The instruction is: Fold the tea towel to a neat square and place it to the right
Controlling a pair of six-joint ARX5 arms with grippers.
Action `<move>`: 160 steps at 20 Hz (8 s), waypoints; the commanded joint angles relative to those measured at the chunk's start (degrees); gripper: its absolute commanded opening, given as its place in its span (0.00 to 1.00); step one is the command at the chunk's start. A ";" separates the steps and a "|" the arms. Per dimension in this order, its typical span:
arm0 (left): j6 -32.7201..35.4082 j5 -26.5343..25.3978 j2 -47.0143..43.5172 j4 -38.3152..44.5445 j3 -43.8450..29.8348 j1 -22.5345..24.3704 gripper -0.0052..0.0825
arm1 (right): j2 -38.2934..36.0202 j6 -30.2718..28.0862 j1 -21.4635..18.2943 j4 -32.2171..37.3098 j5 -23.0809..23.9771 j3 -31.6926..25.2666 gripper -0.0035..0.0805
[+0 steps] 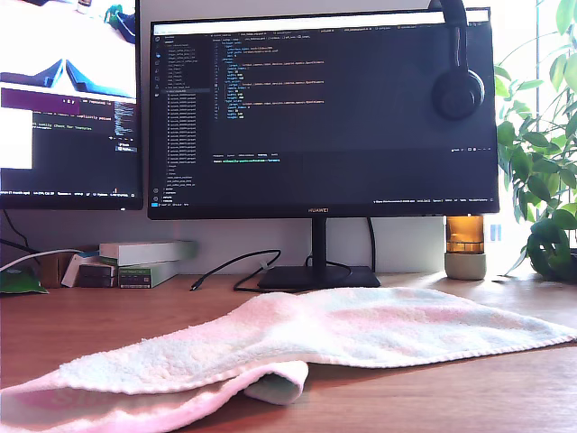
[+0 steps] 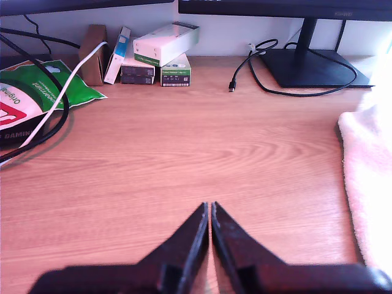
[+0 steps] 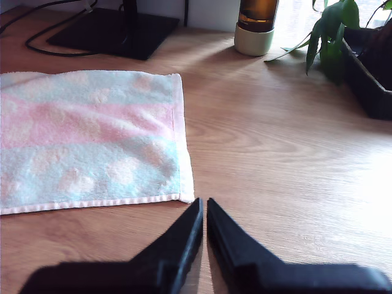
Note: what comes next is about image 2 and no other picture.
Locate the thick black looped cable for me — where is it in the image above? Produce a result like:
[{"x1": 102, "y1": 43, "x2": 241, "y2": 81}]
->
[{"x1": 0, "y1": 33, "x2": 70, "y2": 163}]

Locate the small dark white box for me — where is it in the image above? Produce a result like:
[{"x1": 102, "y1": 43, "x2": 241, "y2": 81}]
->
[
  {"x1": 120, "y1": 38, "x2": 156, "y2": 77},
  {"x1": 120, "y1": 75, "x2": 155, "y2": 86}
]

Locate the brown cardboard box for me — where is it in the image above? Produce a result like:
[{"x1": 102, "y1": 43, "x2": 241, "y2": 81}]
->
[{"x1": 78, "y1": 24, "x2": 108, "y2": 87}]

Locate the green snack bag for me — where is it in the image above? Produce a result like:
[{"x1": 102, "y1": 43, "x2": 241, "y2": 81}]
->
[{"x1": 0, "y1": 59, "x2": 108, "y2": 151}]

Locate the black monitor cable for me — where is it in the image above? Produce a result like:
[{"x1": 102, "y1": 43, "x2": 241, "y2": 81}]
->
[{"x1": 334, "y1": 18, "x2": 347, "y2": 53}]

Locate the white cable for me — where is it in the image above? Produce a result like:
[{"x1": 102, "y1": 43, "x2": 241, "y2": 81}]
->
[{"x1": 0, "y1": 41, "x2": 108, "y2": 168}]

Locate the green white barcode box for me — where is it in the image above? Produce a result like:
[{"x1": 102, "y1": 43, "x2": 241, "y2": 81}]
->
[{"x1": 159, "y1": 53, "x2": 192, "y2": 88}]

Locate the black monitor with terminal screen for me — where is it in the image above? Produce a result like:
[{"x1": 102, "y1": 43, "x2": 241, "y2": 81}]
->
[{"x1": 0, "y1": 0, "x2": 175, "y2": 17}]

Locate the black USB cable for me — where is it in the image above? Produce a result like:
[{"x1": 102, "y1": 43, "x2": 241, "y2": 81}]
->
[{"x1": 228, "y1": 39, "x2": 358, "y2": 98}]

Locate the black desk cable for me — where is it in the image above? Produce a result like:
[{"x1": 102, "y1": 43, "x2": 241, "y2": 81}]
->
[{"x1": 0, "y1": 27, "x2": 81, "y2": 49}]

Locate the white pink tea towel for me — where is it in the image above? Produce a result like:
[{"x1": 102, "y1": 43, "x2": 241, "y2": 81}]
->
[{"x1": 337, "y1": 91, "x2": 392, "y2": 270}]

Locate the wide black monitor with stand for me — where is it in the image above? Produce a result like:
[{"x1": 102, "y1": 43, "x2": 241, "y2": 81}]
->
[{"x1": 178, "y1": 0, "x2": 392, "y2": 89}]

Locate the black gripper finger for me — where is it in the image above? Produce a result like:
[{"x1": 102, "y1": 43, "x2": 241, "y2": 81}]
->
[
  {"x1": 210, "y1": 201, "x2": 290, "y2": 294},
  {"x1": 134, "y1": 201, "x2": 210, "y2": 294}
]

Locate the thin black cable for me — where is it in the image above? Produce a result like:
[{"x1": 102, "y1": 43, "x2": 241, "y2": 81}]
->
[{"x1": 23, "y1": 14, "x2": 53, "y2": 58}]

